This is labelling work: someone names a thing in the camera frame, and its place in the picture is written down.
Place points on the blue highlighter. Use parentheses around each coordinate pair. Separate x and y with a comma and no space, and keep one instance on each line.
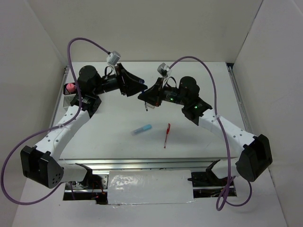
(141,129)

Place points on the blue ballpoint pen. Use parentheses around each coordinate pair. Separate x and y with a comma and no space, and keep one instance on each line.
(143,91)

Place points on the aluminium rail frame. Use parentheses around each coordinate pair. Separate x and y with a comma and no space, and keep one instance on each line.
(105,140)

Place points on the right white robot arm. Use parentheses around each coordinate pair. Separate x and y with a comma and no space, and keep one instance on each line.
(254,152)

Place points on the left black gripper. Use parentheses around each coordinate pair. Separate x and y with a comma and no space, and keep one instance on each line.
(132,84)

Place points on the red ballpoint pen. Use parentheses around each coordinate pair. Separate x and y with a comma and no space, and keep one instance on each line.
(166,136)

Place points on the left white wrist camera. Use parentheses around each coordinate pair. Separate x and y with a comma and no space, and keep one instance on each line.
(113,58)

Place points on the shiny white cover sheet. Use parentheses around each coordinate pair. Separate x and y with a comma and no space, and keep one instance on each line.
(149,187)

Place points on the white slatted organizer container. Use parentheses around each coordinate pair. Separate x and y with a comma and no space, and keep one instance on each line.
(68,98)

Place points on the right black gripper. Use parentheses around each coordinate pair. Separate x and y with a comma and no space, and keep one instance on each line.
(154,95)

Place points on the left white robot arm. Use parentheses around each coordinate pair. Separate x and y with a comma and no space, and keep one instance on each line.
(40,162)

